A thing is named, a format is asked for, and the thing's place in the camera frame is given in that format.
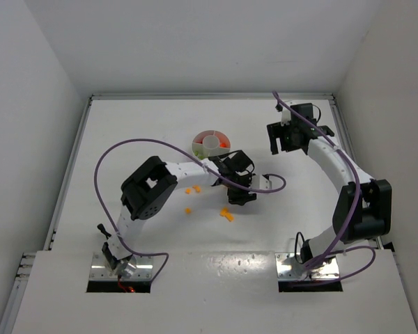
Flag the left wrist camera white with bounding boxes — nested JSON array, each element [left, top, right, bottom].
[[259, 175, 272, 190]]

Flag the purple cable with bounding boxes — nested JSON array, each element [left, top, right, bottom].
[[93, 138, 287, 283], [272, 91, 376, 283]]

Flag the white round divided container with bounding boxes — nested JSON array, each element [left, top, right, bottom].
[[191, 130, 231, 159]]

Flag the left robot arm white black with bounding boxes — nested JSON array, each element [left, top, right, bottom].
[[98, 150, 268, 277]]

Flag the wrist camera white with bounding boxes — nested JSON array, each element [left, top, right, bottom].
[[259, 175, 272, 190], [275, 103, 292, 126]]

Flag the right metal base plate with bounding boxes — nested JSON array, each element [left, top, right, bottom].
[[274, 252, 341, 281]]

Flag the lime legos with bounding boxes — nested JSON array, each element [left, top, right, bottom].
[[193, 150, 205, 160]]

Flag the metal base plate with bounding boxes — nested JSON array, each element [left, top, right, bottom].
[[274, 252, 341, 281], [89, 253, 153, 282]]

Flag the yellow orange lego cluster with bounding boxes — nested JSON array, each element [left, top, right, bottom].
[[185, 185, 201, 194]]

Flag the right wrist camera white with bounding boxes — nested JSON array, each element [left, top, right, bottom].
[[275, 103, 292, 126]]

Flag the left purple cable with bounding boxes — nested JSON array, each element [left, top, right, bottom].
[[93, 138, 287, 283]]

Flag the yellow orange lego group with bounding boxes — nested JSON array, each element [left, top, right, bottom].
[[219, 207, 234, 222]]

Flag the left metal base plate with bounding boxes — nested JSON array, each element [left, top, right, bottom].
[[89, 253, 153, 282]]

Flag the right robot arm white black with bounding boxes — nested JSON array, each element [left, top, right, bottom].
[[267, 103, 392, 269]]

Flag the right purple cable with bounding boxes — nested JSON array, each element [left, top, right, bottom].
[[272, 91, 376, 283]]

